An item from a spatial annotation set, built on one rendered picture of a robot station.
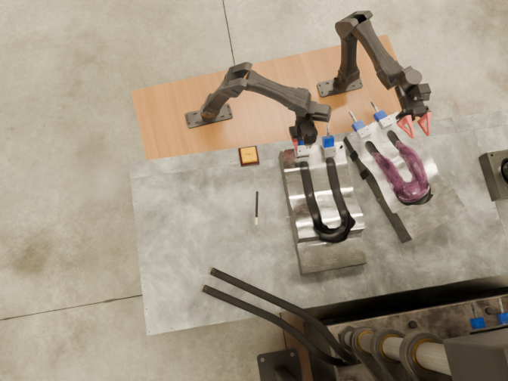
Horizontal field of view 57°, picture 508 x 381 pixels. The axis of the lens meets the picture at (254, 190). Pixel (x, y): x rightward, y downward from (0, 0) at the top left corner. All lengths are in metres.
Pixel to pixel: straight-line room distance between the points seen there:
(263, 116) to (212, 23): 1.31
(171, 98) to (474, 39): 2.20
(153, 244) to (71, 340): 1.05
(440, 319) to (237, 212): 0.91
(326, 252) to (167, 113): 0.89
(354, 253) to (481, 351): 1.12
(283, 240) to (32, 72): 2.03
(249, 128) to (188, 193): 0.39
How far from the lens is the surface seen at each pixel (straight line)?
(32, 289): 2.89
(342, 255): 1.87
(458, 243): 2.11
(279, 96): 1.65
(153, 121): 2.07
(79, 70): 3.20
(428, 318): 2.04
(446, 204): 2.00
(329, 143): 1.89
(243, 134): 2.02
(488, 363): 0.82
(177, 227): 1.92
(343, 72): 2.01
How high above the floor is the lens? 2.67
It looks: 75 degrees down
